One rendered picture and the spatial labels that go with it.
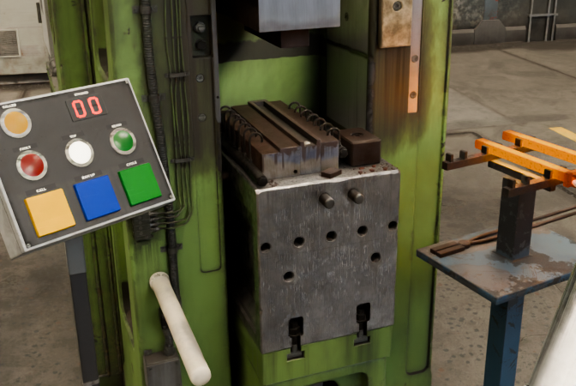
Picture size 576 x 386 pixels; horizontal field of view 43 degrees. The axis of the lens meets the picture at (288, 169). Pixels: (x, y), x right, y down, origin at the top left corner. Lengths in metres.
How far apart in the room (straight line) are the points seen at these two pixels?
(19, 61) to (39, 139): 5.66
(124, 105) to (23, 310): 1.78
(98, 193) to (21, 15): 5.62
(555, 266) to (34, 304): 2.10
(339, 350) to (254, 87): 0.81
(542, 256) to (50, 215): 1.23
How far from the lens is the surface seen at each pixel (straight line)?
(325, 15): 1.74
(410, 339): 2.40
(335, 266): 1.88
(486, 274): 1.90
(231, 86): 2.20
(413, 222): 2.20
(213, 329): 2.09
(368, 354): 2.07
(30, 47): 7.09
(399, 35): 1.97
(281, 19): 1.70
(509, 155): 1.94
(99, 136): 1.53
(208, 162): 1.88
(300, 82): 2.27
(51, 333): 3.04
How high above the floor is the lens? 1.55
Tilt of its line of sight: 20 degrees down
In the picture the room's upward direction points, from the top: 1 degrees counter-clockwise
